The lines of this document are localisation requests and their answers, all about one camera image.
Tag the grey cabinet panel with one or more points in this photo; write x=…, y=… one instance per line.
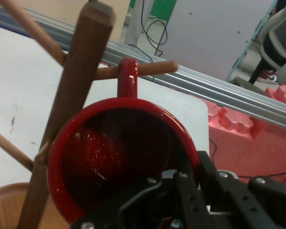
x=205, y=35

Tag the red foam block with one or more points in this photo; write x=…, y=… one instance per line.
x=240, y=143

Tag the white post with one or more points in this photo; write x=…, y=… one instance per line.
x=133, y=23

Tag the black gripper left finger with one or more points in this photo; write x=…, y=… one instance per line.
x=181, y=202

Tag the wooden mug tree stand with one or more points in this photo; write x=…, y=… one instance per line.
x=85, y=59

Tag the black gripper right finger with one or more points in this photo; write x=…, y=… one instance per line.
x=252, y=205

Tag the green board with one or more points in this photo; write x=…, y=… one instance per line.
x=163, y=9

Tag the red ceramic mug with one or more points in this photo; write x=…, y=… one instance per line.
x=127, y=78

